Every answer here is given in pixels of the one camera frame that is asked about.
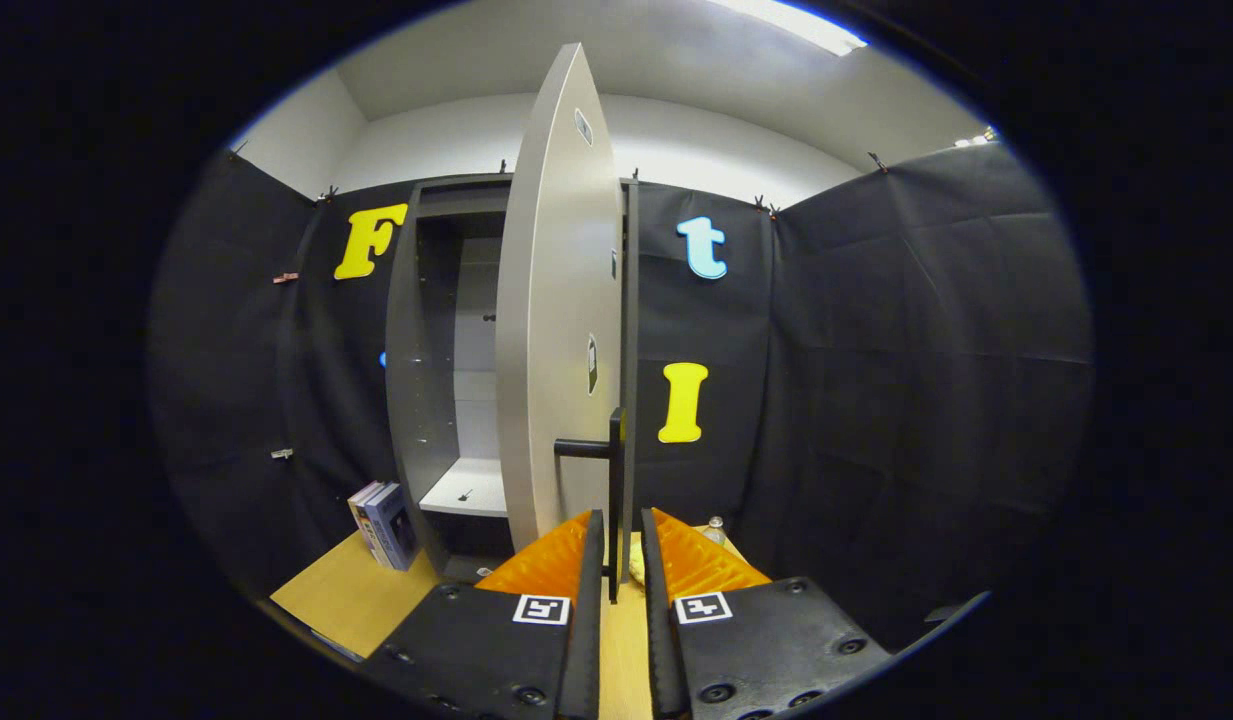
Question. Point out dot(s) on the blue book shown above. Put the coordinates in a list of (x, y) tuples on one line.
[(394, 525)]

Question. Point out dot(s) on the yellow green plush toy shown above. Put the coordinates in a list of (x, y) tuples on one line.
[(637, 567)]

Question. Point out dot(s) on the white yellow book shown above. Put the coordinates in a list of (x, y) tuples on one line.
[(360, 510)]

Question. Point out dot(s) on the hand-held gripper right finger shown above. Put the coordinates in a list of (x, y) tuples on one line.
[(658, 640)]

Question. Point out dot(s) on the grey shoe cabinet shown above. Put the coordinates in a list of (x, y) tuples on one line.
[(416, 400)]

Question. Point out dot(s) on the black backdrop cloth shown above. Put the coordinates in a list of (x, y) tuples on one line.
[(926, 350)]

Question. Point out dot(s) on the small ceiling light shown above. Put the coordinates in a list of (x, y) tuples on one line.
[(976, 139)]

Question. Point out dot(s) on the plastic bottle green label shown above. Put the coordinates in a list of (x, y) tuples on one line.
[(715, 532)]

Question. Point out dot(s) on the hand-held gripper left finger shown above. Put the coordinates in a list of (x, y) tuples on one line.
[(588, 620)]

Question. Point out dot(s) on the long ceiling light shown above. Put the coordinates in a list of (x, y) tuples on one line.
[(796, 22)]

